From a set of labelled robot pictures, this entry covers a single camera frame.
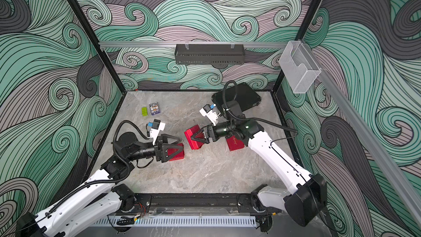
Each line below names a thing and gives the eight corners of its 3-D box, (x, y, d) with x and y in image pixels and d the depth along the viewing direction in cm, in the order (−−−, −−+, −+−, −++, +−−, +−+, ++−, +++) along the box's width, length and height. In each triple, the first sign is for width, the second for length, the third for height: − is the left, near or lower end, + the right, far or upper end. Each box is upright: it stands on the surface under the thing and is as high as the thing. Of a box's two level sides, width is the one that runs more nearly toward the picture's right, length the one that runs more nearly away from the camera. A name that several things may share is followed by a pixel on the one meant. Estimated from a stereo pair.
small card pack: (151, 115, 109) (150, 113, 107) (149, 106, 114) (148, 103, 112) (160, 112, 111) (159, 110, 109) (158, 103, 116) (157, 101, 114)
